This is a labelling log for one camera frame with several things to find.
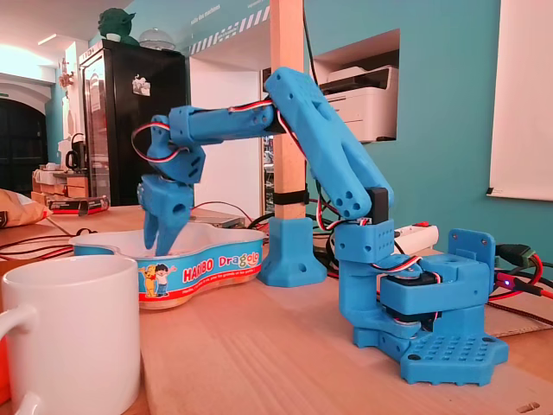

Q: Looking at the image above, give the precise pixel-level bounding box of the Haribo plastic candy tub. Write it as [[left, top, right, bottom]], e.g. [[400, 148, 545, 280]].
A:
[[68, 221, 268, 311]]

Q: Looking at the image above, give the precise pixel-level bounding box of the black fridge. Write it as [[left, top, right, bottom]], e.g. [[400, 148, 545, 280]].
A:
[[79, 39, 192, 208]]

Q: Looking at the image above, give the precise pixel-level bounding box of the brown cardboard sheet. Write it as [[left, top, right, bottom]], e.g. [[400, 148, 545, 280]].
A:
[[486, 297, 553, 339]]

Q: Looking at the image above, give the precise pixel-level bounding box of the black electric kettle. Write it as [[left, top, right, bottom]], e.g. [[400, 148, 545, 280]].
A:
[[64, 132, 91, 174]]

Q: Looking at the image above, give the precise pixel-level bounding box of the black strap on post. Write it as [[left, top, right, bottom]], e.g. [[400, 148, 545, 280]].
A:
[[271, 188, 310, 207]]

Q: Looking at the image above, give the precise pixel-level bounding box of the white fridge magnet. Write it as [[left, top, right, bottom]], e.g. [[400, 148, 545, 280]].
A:
[[131, 73, 152, 97]]

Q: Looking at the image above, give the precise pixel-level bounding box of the blue printed post base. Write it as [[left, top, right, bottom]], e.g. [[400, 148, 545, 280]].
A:
[[257, 215, 328, 288]]

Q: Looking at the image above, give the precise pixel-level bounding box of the white power strip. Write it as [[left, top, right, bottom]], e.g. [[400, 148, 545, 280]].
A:
[[391, 221, 440, 257]]

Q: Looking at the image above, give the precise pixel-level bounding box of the white ceramic mug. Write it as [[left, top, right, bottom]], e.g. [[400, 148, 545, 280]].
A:
[[0, 254, 142, 415]]

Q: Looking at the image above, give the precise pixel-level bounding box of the thin red wire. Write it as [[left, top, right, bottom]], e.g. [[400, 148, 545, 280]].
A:
[[0, 244, 75, 263], [193, 200, 261, 230], [486, 254, 553, 303]]

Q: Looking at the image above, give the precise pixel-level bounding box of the light wooden base board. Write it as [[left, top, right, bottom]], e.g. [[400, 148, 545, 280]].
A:
[[138, 259, 553, 415]]

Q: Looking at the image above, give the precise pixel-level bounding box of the small wall ornament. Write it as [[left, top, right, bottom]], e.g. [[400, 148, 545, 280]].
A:
[[58, 57, 75, 88]]

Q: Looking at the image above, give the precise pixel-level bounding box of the light wooden post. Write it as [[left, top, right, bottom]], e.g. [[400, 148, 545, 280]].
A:
[[268, 0, 309, 221]]

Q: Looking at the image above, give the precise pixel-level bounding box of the red black braided cable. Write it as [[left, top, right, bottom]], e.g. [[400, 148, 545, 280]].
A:
[[486, 300, 553, 328]]

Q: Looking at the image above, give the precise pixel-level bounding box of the thin black wire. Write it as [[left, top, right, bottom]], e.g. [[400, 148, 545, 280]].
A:
[[0, 234, 73, 252]]

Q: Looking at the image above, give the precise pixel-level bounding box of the green terminal connector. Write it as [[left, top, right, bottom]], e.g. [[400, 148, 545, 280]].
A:
[[495, 244, 538, 269]]

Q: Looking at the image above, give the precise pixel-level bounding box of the clear glass dome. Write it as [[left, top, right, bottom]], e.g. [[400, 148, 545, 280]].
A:
[[138, 28, 176, 51]]

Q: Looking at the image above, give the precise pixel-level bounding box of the white office printer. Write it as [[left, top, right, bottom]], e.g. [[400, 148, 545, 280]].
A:
[[318, 64, 400, 145]]

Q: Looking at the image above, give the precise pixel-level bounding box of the black red flat box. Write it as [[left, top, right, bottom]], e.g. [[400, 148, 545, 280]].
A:
[[46, 195, 111, 216]]

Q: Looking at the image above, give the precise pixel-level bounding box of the storage shelf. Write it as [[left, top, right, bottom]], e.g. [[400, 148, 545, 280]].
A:
[[261, 134, 277, 214]]

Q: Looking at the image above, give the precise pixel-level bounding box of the grey flat metal device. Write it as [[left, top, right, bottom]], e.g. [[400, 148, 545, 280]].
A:
[[189, 208, 246, 231]]

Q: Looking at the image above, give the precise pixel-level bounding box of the dark arched door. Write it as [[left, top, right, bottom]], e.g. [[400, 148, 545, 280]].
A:
[[0, 98, 48, 191]]

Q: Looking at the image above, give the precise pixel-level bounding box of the red white black servo cable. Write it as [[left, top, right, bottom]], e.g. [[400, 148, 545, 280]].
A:
[[130, 122, 192, 166], [309, 166, 345, 233], [372, 254, 423, 280], [227, 98, 303, 146]]

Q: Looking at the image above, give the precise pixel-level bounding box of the white wall board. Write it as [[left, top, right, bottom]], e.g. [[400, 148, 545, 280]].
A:
[[489, 0, 553, 202]]

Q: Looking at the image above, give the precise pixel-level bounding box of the black hanging cable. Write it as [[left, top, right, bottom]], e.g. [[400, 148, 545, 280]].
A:
[[302, 0, 321, 86]]

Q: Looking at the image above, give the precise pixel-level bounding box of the brown paper bag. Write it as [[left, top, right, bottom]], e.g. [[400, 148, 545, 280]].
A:
[[0, 188, 54, 229]]

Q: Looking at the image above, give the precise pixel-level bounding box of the green Yoda figure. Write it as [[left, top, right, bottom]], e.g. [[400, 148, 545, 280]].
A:
[[97, 7, 140, 47]]

